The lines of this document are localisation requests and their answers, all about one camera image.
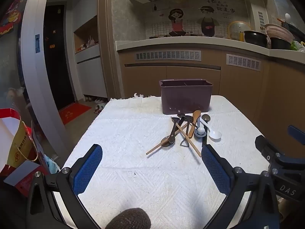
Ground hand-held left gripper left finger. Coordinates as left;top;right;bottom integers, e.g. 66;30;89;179
26;144;103;229

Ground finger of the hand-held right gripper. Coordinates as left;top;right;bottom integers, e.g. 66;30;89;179
254;135;286;172
287;125;305;146

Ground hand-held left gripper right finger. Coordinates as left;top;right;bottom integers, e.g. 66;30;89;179
201;144;280;229

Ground wooden chopstick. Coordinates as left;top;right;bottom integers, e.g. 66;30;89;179
175;123;202;158
146;126;189;155

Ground white ceramic spoon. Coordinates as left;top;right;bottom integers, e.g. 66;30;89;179
200;119;222;140

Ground grey-blue ceramic spoon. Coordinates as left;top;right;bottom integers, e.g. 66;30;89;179
193;122;207;138

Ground large metal spoon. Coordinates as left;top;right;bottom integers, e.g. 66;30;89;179
161;117;179;147

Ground dark metal spoon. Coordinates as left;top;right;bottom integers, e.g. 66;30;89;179
183;115;198;130

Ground wooden spoon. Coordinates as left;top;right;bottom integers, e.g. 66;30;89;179
188;110;202;138

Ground purple plastic utensil holder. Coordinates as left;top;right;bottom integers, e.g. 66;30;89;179
159;79;213;115

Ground blue face mask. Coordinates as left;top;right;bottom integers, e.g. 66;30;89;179
44;155;61;174

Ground white woven tablecloth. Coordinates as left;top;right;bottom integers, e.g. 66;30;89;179
54;93;274;229

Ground red doormat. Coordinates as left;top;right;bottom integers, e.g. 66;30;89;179
58;104;92;125

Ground red cardboard box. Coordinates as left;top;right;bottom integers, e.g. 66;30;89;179
3;160;51;197

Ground row of shoes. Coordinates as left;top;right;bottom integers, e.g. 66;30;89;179
84;96;105;103

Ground yellow red gift bag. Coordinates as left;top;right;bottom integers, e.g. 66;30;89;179
0;108;39;177

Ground short white vent grille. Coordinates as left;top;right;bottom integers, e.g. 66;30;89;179
226;54;262;71

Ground green vegetables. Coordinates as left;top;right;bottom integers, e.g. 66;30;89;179
289;40;305;52

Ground deep black pot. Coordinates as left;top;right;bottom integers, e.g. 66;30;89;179
270;36;295;50

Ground white shoe cabinet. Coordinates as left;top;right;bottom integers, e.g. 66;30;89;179
71;14;108;102

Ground brown kitchen counter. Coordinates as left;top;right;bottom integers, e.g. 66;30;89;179
116;36;305;153

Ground wide black pot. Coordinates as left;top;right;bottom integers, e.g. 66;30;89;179
243;30;271;48

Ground pink colander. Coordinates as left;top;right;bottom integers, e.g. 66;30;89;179
264;24;295;42

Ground dark entrance door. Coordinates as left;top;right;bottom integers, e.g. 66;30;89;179
43;4;76;111

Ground yellow-rimmed glass lid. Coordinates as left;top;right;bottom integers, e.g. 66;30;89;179
227;21;252;40

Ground long white vent grille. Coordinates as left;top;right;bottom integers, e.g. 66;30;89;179
136;50;202;61

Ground pale shoes pile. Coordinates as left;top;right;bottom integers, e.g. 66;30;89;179
80;36;99;50

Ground red window decal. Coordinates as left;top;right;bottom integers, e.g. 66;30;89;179
0;0;23;36

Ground white sliding door frame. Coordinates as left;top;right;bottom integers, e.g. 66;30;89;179
17;0;69;163

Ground cartoon wall poster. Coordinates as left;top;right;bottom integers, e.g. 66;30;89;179
146;0;247;39

